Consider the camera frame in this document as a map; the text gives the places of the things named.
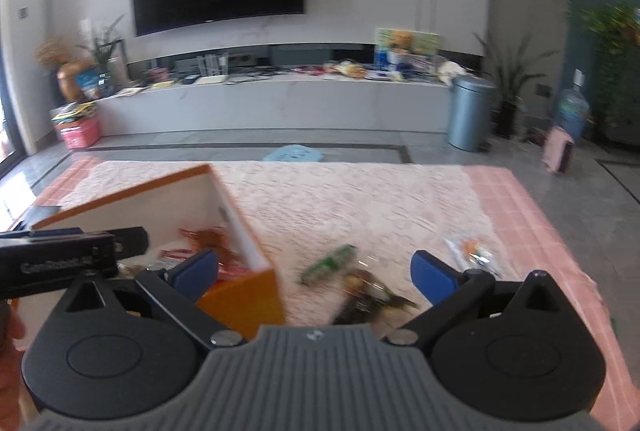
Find red snack bag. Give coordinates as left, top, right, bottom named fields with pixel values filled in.
left=158, top=226, right=250, bottom=281

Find dark clear snack packet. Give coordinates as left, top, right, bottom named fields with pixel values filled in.
left=332, top=269, right=418, bottom=325

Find green sausage stick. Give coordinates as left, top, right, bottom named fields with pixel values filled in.
left=299, top=243, right=357, bottom=286

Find person's left hand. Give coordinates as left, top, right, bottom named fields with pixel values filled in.
left=0, top=302, right=26, bottom=431

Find white breadstick snack packet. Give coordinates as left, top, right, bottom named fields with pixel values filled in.
left=444, top=236, right=502, bottom=278

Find orange cardboard box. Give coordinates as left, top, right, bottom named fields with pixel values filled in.
left=36, top=165, right=285, bottom=339

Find pink checkered tablecloth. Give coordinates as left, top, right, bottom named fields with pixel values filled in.
left=29, top=155, right=640, bottom=431

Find pink storage basket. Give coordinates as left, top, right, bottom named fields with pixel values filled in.
left=55, top=116, right=102, bottom=151

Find white lace tablecloth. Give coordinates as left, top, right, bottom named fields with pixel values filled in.
left=60, top=162, right=516, bottom=337

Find light blue plastic stool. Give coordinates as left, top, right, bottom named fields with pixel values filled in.
left=262, top=144, right=323, bottom=162

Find pink small heater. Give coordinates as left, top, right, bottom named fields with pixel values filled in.
left=541, top=127, right=574, bottom=173

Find orange vase with plants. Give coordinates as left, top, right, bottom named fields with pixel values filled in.
left=35, top=14, right=125, bottom=103

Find blue-grey trash bin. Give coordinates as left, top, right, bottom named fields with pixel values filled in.
left=447, top=75, right=497, bottom=153

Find white TV console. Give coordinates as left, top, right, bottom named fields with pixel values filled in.
left=96, top=74, right=452, bottom=136

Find blue water jug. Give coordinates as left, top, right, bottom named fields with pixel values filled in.
left=554, top=68, right=590, bottom=144

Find white wifi router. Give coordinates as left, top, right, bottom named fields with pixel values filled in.
left=196, top=53, right=229, bottom=77

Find potted long-leaf plant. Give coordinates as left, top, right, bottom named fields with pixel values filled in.
left=474, top=32, right=559, bottom=139

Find teddy bear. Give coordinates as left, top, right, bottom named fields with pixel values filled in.
left=388, top=29, right=413, bottom=53

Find trailing green ivy plant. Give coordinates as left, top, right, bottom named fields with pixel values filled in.
left=580, top=2, right=639, bottom=138

